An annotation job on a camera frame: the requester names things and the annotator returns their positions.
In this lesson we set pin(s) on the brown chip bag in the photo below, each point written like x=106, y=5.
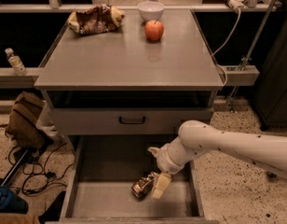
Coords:
x=102, y=18

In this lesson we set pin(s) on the black drawer handle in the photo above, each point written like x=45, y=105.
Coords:
x=126, y=121

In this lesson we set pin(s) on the white bowl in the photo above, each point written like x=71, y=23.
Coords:
x=150, y=10

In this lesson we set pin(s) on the orange soda can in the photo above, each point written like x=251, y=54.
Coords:
x=141, y=187

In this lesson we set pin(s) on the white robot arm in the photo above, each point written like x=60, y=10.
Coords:
x=196, y=138

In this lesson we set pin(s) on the open grey middle drawer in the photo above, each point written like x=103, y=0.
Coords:
x=106, y=166

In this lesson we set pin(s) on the brown backpack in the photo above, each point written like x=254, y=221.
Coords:
x=22, y=121

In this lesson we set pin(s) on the metal tripod pole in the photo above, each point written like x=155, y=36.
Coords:
x=245, y=59

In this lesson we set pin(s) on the grey drawer cabinet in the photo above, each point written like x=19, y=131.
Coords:
x=123, y=69

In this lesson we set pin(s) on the white power adapter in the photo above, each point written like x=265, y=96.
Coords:
x=235, y=0

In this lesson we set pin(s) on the clear plastic water bottle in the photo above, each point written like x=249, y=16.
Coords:
x=15, y=62

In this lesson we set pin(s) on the red apple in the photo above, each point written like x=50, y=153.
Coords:
x=154, y=30

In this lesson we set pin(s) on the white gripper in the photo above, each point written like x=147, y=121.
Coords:
x=162, y=160

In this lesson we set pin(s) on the closed grey top drawer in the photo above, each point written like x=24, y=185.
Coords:
x=88, y=121

